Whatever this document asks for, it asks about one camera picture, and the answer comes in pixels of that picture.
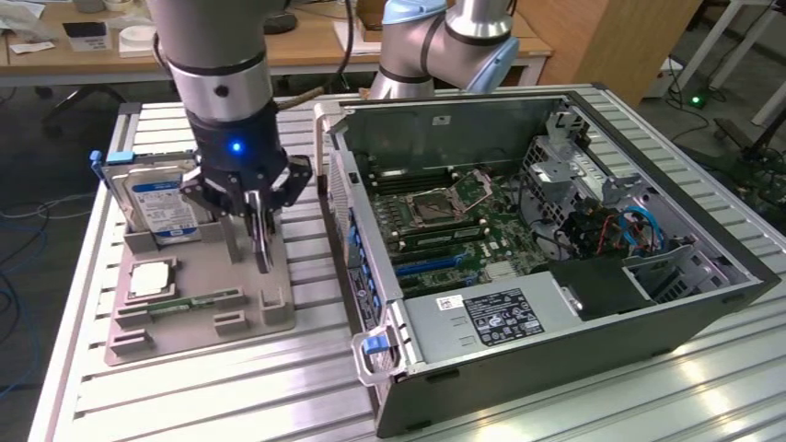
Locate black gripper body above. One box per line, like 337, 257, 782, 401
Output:
186, 103, 291, 200

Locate graphics card with metal bracket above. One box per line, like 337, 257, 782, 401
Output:
245, 191, 277, 275

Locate hard disk in blue caddy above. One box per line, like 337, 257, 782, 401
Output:
90, 147, 209, 245

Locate grey parts rack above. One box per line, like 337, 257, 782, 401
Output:
105, 209, 301, 367

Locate silver CPU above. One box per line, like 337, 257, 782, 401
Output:
131, 262, 178, 297

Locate wooden desk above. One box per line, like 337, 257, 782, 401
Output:
0, 0, 554, 88

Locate CPU socket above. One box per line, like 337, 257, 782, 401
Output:
409, 188, 459, 223

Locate green RAM stick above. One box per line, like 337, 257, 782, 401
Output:
149, 294, 219, 317

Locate black chair base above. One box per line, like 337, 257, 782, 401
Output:
35, 81, 186, 135

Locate black labelled RAM stick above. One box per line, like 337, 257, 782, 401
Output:
401, 225, 486, 250

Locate black lamp base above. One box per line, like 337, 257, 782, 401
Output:
265, 10, 301, 36

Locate white round dish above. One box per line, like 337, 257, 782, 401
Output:
117, 25, 159, 59

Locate blue expansion slot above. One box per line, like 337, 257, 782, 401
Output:
394, 255, 470, 278

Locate metal socket cover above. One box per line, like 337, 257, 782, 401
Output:
451, 169, 497, 209

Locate stack of white papers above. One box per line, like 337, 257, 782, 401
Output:
333, 20, 386, 57

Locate white box with black top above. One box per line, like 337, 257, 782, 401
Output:
62, 21, 115, 53

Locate brown cardboard box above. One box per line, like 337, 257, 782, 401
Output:
355, 0, 390, 31

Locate green motherboard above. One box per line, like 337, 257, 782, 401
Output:
353, 151, 554, 300

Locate grey power supply unit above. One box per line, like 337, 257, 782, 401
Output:
402, 271, 584, 366

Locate metal disk bay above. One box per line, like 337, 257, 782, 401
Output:
521, 135, 616, 218

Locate black plastic shroud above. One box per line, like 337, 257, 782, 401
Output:
549, 255, 656, 321

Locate wooden cabinet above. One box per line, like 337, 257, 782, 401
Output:
538, 0, 705, 108

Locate open black PC case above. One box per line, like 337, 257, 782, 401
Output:
313, 88, 782, 439

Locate white power box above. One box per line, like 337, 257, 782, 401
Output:
644, 67, 685, 100

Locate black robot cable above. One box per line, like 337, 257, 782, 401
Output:
273, 0, 361, 113

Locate blue floor cable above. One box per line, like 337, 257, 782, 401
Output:
0, 192, 94, 398

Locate blue wire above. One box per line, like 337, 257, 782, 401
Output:
618, 206, 669, 254

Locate white desk frame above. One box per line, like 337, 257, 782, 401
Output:
673, 0, 786, 126

